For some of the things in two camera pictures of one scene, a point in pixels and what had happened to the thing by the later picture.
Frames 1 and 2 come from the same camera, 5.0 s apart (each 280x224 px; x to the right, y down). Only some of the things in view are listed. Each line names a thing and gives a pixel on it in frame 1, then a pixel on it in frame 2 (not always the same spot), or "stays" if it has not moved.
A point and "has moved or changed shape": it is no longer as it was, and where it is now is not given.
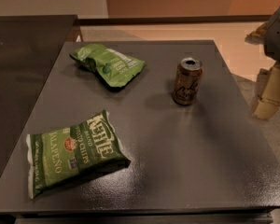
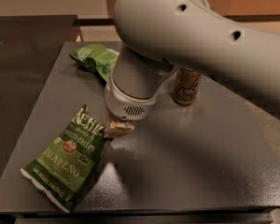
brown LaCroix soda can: [188, 80] stays
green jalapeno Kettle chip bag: [62, 157] has moved or changed shape
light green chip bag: [114, 67] stays
